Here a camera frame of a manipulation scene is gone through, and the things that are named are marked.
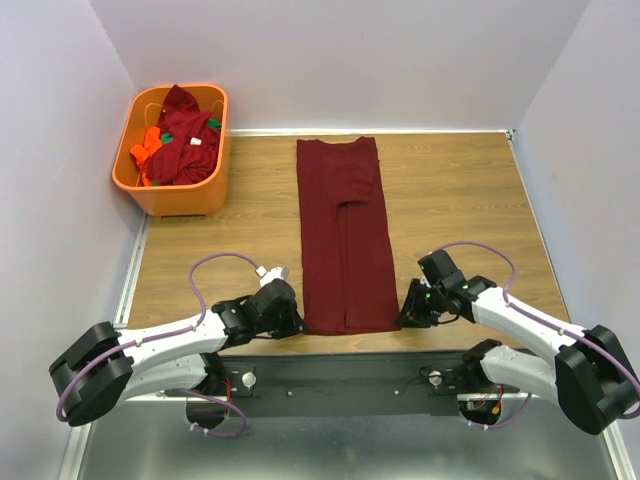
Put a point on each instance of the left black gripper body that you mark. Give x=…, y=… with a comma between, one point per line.
x=283, y=327

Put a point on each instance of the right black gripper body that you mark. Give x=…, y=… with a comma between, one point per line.
x=431, y=306

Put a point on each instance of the maroon t shirt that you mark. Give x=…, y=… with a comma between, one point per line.
x=349, y=282

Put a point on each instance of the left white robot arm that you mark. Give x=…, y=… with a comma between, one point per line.
x=106, y=366

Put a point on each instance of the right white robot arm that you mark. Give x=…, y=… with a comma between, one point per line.
x=584, y=371

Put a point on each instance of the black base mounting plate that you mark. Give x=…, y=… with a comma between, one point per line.
x=340, y=385

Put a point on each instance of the dark red shirt in bin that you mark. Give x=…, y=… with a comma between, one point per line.
x=192, y=156

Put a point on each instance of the orange plastic bin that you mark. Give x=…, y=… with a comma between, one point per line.
x=204, y=198

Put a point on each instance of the green shirt in bin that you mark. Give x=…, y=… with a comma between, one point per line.
x=166, y=137

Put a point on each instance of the orange shirt in bin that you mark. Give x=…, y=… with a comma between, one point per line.
x=142, y=153

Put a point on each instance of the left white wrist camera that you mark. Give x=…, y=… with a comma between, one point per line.
x=275, y=273

